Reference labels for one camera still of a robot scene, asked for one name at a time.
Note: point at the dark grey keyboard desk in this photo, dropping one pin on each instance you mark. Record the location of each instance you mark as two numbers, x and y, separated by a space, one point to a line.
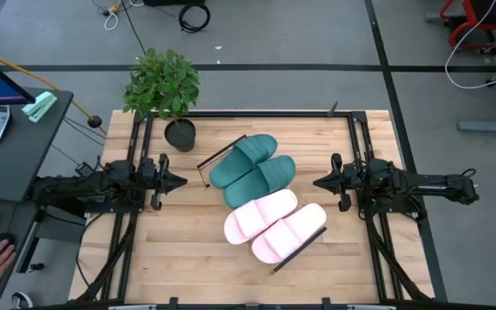
20 232

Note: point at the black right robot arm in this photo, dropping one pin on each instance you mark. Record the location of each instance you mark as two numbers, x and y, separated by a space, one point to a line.
424 187

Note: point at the black aluminium table frame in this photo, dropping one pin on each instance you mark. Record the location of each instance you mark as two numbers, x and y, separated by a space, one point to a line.
375 258

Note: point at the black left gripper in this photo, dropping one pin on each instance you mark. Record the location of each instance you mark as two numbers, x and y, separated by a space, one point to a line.
151 181

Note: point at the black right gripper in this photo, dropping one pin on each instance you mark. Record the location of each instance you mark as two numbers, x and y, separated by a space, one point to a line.
351 181

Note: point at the red and black cart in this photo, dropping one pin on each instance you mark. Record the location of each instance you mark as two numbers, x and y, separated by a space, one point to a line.
476 13

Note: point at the yellow power plug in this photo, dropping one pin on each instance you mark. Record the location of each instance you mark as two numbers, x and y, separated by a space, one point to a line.
114 8

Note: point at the green rubber slide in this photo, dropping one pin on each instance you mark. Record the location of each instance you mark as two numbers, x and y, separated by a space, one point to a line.
241 161
258 181

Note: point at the green potted plant black pot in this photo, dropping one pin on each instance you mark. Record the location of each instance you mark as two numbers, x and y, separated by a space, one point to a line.
162 84

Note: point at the pink rubber slide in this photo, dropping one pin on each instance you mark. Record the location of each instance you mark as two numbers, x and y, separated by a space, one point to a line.
289 232
258 215

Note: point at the person's shoe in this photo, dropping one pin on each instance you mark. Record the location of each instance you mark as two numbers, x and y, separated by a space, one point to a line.
22 300

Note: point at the yellow pole with black knob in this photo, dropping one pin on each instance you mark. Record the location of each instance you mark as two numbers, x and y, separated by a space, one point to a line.
37 77

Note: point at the black desk leg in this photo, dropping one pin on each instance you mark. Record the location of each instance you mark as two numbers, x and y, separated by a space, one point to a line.
30 239

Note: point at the grey desk foot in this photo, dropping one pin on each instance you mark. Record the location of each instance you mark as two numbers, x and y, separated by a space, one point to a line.
489 126

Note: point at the wooden shelf with black legs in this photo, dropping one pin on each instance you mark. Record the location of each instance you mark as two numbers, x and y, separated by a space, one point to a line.
298 250

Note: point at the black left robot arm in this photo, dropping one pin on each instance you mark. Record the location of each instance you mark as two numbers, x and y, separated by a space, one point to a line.
101 185

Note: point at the mint green stapler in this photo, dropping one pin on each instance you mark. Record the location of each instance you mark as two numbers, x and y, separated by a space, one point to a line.
39 106

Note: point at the black computer mouse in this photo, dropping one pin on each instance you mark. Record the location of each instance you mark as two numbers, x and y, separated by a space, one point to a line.
6 237

